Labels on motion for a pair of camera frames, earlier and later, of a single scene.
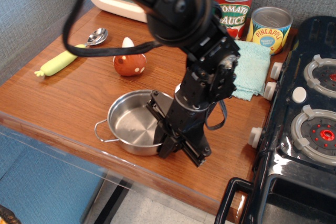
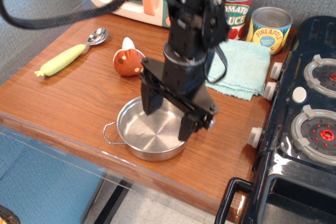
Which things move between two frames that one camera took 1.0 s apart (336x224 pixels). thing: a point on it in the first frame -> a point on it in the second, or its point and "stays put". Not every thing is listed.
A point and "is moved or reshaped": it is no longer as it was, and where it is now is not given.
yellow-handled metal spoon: (96, 37) stays put
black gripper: (183, 116) -> (180, 79)
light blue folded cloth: (253, 71) stays put
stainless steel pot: (135, 126) is moved or reshaped
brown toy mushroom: (129, 65) stays put
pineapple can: (270, 27) stays put
